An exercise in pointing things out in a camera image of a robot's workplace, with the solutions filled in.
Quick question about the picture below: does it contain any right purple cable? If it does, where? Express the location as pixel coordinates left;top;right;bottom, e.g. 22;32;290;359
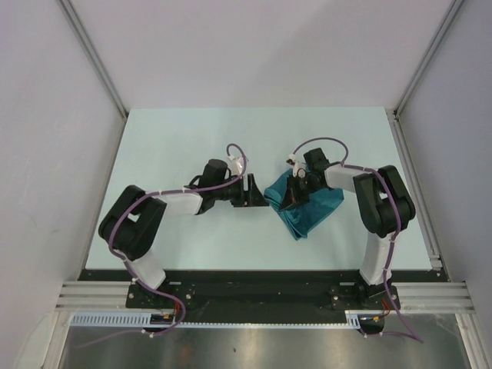
294;137;424;344

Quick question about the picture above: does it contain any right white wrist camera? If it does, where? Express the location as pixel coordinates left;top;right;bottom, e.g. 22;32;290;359
286;153;307;178

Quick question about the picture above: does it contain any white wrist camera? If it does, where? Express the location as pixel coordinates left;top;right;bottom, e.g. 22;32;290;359
228;155;248;176
286;153;307;178

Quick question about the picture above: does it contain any right aluminium corner post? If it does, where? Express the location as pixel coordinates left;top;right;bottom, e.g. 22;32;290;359
393;0;466;118

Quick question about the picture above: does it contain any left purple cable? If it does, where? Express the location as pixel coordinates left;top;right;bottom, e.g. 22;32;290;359
108;143;249;335

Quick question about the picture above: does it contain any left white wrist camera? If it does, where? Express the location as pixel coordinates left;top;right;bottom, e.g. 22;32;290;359
228;155;248;176

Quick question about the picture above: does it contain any aluminium corner post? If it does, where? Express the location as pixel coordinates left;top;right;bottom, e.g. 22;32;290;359
56;0;128;118
393;0;466;118

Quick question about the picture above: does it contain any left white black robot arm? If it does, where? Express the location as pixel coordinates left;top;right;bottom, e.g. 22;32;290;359
98;159;268;308

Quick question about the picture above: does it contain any teal satin napkin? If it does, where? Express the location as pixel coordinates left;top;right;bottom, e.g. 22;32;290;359
264;170;344;241

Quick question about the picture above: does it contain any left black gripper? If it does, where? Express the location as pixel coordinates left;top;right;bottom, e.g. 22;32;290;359
213;174;268;208

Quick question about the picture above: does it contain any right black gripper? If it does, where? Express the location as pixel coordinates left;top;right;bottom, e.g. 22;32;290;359
280;173;322;211

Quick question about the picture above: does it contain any purple cable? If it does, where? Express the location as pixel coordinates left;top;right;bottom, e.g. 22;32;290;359
108;143;249;335
294;137;424;344

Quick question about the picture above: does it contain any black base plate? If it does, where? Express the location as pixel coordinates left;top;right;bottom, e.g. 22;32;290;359
78;268;449;334

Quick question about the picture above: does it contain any white slotted cable duct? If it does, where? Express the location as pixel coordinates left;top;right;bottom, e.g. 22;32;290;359
71;309;364;328

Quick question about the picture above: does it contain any left aluminium corner post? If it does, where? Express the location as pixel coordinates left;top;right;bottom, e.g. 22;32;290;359
56;0;128;118

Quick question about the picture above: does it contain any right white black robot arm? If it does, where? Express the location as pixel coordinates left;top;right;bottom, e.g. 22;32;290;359
280;148;416;308

